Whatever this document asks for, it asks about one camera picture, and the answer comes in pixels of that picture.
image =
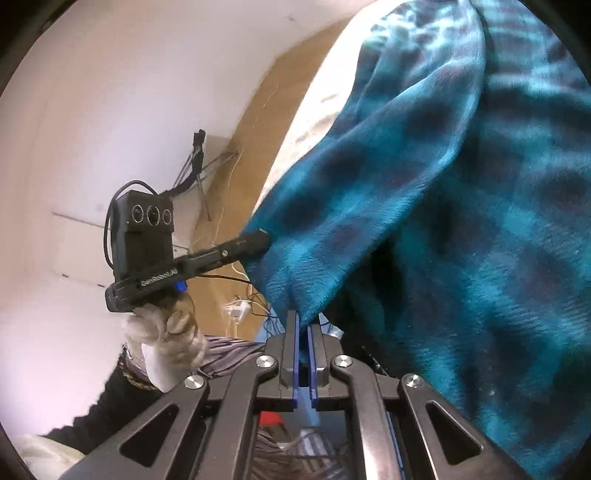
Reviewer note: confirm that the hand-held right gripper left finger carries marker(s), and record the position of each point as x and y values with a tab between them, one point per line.
292	360

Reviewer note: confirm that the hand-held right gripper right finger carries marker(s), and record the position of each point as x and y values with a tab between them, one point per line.
315	369

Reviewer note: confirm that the blue plaid fleece garment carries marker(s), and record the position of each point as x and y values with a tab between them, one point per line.
415	184

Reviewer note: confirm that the person's left hand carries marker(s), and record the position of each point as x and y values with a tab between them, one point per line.
182	341

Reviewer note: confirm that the white cloth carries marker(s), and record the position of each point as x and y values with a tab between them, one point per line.
46	457

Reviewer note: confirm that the white power adapter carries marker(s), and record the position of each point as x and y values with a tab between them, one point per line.
238	311

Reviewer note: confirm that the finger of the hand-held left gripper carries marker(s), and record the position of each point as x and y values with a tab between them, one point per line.
226	251

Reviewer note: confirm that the person's left forearm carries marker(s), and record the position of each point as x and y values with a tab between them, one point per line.
106	415

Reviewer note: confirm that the red object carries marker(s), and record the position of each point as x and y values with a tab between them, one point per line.
270	420

